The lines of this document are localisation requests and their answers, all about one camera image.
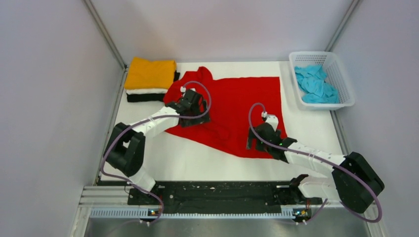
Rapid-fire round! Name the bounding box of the folded orange t-shirt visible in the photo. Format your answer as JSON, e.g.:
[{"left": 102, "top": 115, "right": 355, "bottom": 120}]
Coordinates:
[{"left": 124, "top": 57, "right": 177, "bottom": 90}]

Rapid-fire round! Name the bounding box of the light blue t-shirt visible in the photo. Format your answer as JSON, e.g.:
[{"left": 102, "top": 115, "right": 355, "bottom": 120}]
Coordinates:
[{"left": 294, "top": 65, "right": 339, "bottom": 104}]

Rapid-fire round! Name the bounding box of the white plastic basket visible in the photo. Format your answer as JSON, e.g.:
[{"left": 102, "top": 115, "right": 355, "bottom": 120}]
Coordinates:
[{"left": 289, "top": 51, "right": 355, "bottom": 111}]

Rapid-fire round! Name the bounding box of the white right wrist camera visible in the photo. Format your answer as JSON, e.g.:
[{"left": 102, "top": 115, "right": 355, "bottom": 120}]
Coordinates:
[{"left": 261, "top": 112, "right": 279, "bottom": 131}]

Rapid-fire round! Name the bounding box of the folded white t-shirt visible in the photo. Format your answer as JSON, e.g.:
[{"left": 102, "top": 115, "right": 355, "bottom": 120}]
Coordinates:
[{"left": 126, "top": 88, "right": 168, "bottom": 95}]

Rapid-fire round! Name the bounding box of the red t-shirt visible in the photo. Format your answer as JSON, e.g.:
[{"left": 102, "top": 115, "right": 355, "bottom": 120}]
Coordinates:
[{"left": 164, "top": 67, "right": 287, "bottom": 159}]

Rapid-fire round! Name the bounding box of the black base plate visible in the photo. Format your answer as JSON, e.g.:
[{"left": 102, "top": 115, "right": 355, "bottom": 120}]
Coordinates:
[{"left": 127, "top": 181, "right": 323, "bottom": 214}]

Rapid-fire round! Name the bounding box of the aluminium frame rail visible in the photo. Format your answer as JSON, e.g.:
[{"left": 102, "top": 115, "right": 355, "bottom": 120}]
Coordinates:
[{"left": 78, "top": 185, "right": 377, "bottom": 220}]

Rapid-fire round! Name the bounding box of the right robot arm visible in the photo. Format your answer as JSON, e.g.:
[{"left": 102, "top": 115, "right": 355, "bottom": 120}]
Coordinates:
[{"left": 247, "top": 122, "right": 385, "bottom": 214}]

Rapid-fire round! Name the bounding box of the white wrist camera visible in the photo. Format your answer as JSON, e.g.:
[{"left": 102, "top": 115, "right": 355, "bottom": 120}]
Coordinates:
[
  {"left": 261, "top": 112, "right": 279, "bottom": 131},
  {"left": 180, "top": 86, "right": 196, "bottom": 93}
]

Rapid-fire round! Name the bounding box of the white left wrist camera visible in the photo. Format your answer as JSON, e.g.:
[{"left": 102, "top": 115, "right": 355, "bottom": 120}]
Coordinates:
[{"left": 180, "top": 86, "right": 196, "bottom": 93}]

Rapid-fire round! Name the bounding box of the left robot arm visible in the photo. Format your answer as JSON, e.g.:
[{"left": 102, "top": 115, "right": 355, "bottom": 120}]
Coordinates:
[{"left": 101, "top": 89, "right": 212, "bottom": 204}]

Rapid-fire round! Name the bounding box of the folded black t-shirt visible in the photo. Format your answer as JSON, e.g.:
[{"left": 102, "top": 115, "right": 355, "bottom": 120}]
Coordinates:
[{"left": 124, "top": 70, "right": 180, "bottom": 103}]

